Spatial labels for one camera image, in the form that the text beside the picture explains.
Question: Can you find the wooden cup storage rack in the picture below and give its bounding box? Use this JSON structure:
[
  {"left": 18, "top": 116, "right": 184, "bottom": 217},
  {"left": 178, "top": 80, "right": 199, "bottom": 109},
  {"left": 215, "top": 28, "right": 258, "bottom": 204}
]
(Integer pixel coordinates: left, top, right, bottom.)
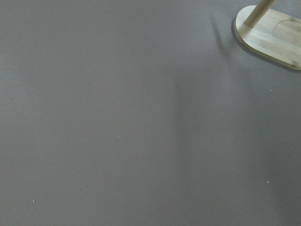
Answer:
[{"left": 233, "top": 0, "right": 301, "bottom": 71}]

